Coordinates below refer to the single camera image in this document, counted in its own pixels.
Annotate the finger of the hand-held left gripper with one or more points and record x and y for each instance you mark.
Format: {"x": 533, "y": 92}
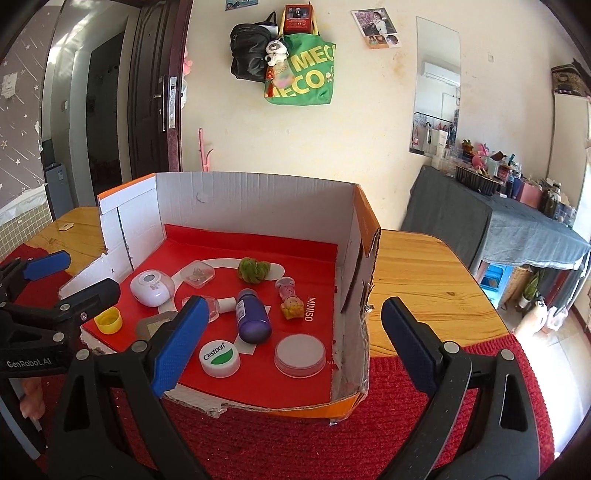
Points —
{"x": 46, "y": 266}
{"x": 92, "y": 297}

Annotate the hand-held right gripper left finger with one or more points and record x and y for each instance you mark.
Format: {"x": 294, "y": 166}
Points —
{"x": 178, "y": 346}

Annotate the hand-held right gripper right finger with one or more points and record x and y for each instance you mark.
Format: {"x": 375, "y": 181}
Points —
{"x": 411, "y": 346}

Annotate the yellow bottle cap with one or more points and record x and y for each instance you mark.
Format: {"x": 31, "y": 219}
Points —
{"x": 108, "y": 321}

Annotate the grey-brown square case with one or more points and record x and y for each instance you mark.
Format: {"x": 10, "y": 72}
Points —
{"x": 152, "y": 325}

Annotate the white and green cap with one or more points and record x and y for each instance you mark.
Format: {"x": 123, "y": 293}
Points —
{"x": 219, "y": 357}

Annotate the small clear bottle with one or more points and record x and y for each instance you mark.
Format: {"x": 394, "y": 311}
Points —
{"x": 219, "y": 308}

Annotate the lilac round case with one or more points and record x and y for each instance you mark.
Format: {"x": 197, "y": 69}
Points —
{"x": 150, "y": 288}

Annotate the clear plastic box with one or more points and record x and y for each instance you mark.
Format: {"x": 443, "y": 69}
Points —
{"x": 197, "y": 273}

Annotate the purple bottle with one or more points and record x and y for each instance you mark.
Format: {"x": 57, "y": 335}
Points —
{"x": 253, "y": 321}

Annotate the green fuzzy plush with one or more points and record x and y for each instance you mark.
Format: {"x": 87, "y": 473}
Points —
{"x": 254, "y": 270}

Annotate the white round lid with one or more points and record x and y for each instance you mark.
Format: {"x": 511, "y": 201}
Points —
{"x": 300, "y": 355}

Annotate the small cartoon figurine toy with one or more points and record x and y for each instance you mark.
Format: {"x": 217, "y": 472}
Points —
{"x": 291, "y": 308}

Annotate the orange cardboard box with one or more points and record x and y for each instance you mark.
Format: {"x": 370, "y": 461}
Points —
{"x": 258, "y": 203}

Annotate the person's left hand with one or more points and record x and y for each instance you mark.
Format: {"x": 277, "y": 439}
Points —
{"x": 32, "y": 399}

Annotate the white floor appliance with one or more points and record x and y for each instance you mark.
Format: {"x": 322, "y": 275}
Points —
{"x": 59, "y": 191}

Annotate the blue plastic stool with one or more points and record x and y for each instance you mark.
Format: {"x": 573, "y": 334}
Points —
{"x": 495, "y": 281}

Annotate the potted green plant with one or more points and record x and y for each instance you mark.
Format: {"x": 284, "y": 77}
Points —
{"x": 530, "y": 288}

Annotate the red knitted mat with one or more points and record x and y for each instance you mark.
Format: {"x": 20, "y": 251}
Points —
{"x": 277, "y": 443}

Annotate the table with blue cloth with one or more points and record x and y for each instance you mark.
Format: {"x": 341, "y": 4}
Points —
{"x": 508, "y": 230}

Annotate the dark woven basket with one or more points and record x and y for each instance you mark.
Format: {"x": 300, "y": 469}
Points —
{"x": 478, "y": 181}

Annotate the pink shoehorn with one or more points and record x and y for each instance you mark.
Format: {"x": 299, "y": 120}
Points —
{"x": 203, "y": 152}

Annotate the cluttered side table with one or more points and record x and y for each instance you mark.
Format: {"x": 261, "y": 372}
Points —
{"x": 521, "y": 184}

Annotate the dark brown door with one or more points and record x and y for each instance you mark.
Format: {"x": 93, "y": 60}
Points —
{"x": 152, "y": 92}

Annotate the red tassel charm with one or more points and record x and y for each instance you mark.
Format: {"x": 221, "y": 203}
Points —
{"x": 270, "y": 83}

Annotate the green tote bag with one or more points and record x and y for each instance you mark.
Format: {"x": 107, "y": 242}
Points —
{"x": 309, "y": 78}

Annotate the black backpack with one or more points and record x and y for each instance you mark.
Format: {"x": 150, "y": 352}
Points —
{"x": 249, "y": 53}

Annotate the white plush dog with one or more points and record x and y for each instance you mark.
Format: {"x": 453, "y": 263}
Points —
{"x": 277, "y": 51}

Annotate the patterned bag on wardrobe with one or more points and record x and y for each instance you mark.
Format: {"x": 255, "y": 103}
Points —
{"x": 570, "y": 78}

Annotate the small photo poster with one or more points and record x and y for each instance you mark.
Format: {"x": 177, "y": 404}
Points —
{"x": 241, "y": 4}

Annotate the paper notice on wall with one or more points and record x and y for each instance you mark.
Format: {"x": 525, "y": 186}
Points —
{"x": 8, "y": 85}

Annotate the wall mirror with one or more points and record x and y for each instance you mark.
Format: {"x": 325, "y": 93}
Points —
{"x": 436, "y": 50}

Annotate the wall photo poster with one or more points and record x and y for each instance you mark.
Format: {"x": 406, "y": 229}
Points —
{"x": 376, "y": 27}

